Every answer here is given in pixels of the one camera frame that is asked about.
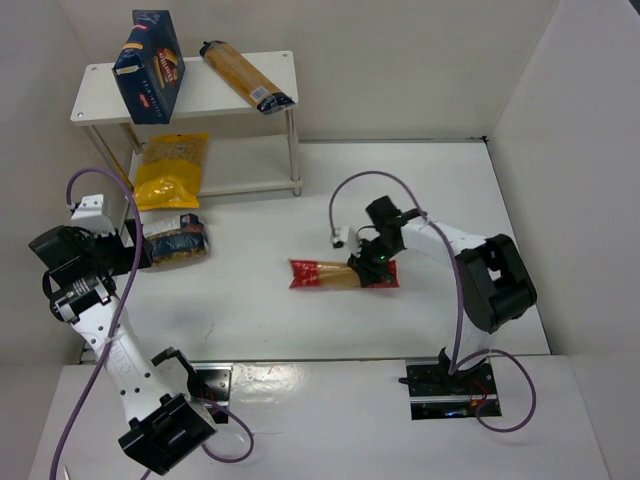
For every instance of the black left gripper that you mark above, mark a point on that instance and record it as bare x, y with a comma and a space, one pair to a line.
132, 255

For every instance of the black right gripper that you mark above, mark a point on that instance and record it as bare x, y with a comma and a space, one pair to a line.
368, 265

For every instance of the red spaghetti bag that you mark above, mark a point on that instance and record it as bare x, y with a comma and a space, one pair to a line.
311, 274

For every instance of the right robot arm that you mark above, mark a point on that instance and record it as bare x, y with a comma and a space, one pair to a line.
492, 283

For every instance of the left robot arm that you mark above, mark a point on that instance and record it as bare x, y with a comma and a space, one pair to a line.
160, 395

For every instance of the yellow pasta bag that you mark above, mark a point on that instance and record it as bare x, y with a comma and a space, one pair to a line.
169, 174

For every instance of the blue pasta box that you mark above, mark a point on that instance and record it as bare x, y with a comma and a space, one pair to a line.
150, 68

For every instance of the dark blue fusilli bag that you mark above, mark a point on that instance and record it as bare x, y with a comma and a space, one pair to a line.
176, 240

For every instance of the dark-ended spaghetti bag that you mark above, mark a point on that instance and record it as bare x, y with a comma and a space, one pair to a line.
244, 78

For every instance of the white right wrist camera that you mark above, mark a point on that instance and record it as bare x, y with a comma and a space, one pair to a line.
346, 237

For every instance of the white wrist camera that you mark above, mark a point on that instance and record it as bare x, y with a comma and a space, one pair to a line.
91, 216
346, 237

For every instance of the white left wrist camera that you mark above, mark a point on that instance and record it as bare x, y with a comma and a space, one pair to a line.
91, 216

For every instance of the aluminium table edge rail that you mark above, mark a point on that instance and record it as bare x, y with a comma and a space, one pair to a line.
310, 361

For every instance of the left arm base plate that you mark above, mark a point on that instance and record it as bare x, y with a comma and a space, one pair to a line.
212, 382

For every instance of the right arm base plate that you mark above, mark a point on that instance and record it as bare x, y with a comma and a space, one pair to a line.
434, 396

